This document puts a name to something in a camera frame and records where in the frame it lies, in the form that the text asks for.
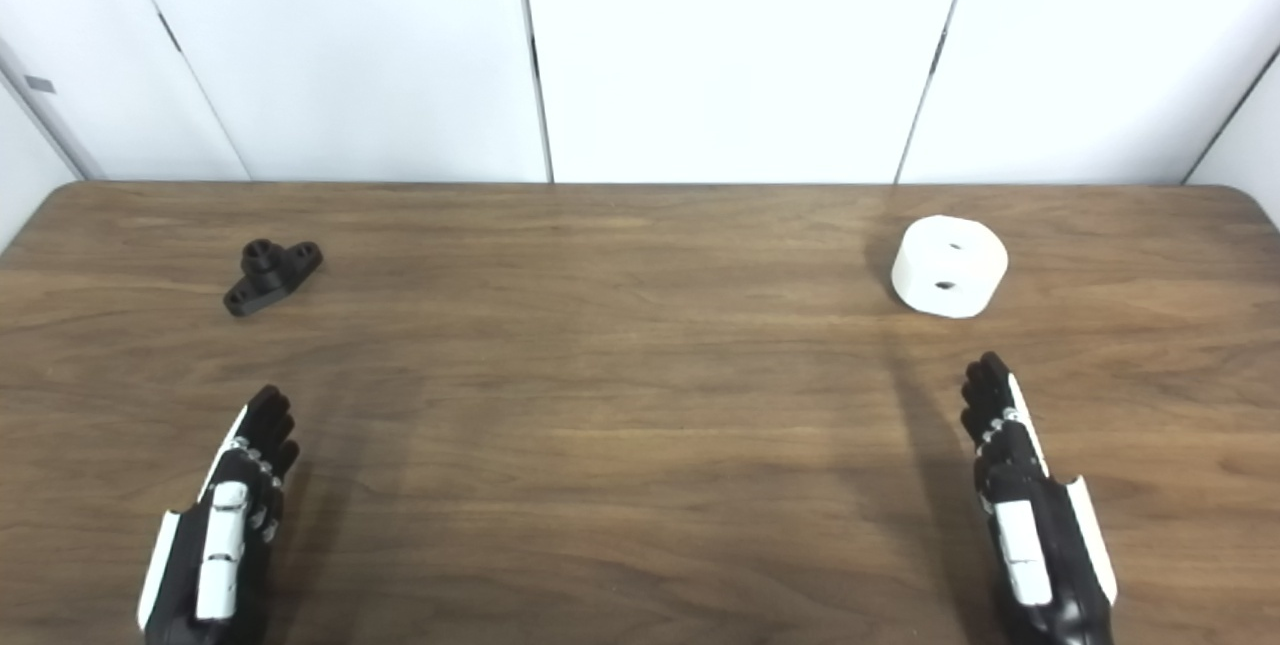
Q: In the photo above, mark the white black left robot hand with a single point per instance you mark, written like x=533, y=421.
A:
x=225, y=525

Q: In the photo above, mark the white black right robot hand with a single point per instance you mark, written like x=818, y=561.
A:
x=1040, y=545

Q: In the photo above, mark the black flanged holder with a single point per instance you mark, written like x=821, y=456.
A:
x=268, y=275

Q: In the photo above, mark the round white piece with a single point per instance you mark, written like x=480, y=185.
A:
x=925, y=265

